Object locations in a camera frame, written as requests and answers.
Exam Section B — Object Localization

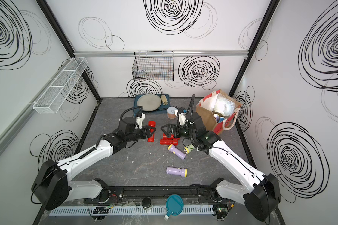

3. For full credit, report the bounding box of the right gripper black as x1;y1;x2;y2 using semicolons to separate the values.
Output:
160;123;196;141

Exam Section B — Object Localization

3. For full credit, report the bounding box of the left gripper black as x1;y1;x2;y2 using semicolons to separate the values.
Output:
126;125;157;143

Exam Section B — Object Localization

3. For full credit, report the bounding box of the red flashlight bottom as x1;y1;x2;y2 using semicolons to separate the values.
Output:
147;121;156;142

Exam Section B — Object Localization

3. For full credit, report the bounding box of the red flashlight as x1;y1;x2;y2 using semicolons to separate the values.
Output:
147;121;156;142
160;139;178;146
162;134;180;140

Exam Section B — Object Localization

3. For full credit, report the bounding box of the red flashlight top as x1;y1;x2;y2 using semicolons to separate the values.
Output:
162;134;180;140

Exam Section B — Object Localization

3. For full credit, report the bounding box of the light green flashlight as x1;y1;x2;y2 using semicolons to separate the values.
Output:
184;144;196;154

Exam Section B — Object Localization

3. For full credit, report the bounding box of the brown jute tote bag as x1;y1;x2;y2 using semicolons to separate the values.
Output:
196;90;242;135

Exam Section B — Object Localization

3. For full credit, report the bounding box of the purple flashlight bottom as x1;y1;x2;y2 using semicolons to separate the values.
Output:
166;167;187;178

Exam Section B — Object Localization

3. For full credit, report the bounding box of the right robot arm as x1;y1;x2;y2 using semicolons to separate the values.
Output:
161;110;281;222

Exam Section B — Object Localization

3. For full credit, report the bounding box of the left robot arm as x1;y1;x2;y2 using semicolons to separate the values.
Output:
32;117;156;211

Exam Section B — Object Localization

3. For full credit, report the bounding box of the dark teal tray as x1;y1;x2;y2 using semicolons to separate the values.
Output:
134;94;170;113

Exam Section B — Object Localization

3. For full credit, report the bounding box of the grey round plate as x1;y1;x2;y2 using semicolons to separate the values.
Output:
137;94;161;112

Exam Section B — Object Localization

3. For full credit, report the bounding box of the small orange can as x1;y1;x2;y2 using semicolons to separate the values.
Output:
167;107;177;120

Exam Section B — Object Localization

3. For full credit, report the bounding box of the black round knob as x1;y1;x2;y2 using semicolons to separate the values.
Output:
141;197;152;209

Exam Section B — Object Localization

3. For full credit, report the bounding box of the teal round lid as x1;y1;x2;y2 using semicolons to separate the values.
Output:
164;194;184;221

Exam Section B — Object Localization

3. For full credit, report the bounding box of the black wire wall basket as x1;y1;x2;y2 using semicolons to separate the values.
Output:
131;51;174;81

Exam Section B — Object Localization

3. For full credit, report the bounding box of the white slotted cable duct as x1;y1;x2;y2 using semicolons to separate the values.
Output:
49;205;215;216

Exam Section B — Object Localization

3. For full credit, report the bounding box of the white wire wall shelf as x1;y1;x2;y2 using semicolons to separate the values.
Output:
33;58;88;114

